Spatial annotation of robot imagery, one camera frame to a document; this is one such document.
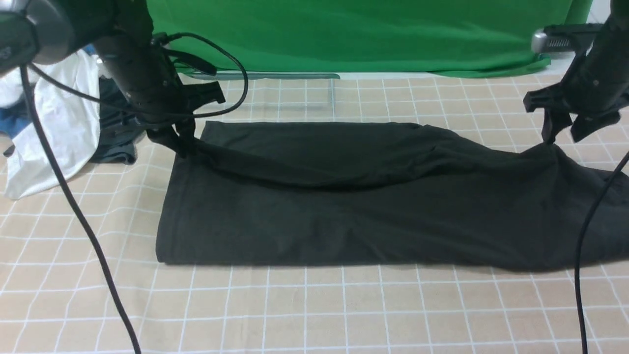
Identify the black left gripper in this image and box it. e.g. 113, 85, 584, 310
93, 34, 226, 158

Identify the dark gray garment in pile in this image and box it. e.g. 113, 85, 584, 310
89, 78, 144, 165

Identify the blue garment in pile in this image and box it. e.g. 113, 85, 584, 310
0, 46, 100, 138

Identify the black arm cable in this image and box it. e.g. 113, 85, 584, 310
20, 32, 249, 354
574, 152, 629, 354

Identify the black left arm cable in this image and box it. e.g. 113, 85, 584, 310
20, 32, 249, 354

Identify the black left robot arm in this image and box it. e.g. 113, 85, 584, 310
0, 0, 225, 157

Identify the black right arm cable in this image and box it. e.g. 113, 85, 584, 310
574, 152, 629, 354

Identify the dark gray long-sleeve shirt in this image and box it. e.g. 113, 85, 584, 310
156, 121, 610, 272

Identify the beige grid-pattern tablecloth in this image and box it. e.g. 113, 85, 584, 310
0, 72, 581, 354

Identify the white shirt in pile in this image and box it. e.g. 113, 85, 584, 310
0, 50, 100, 200

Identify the green backdrop cloth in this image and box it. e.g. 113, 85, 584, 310
147, 0, 592, 78

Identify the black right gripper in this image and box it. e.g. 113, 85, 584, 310
524, 25, 628, 145

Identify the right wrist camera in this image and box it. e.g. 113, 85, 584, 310
531, 23, 602, 54

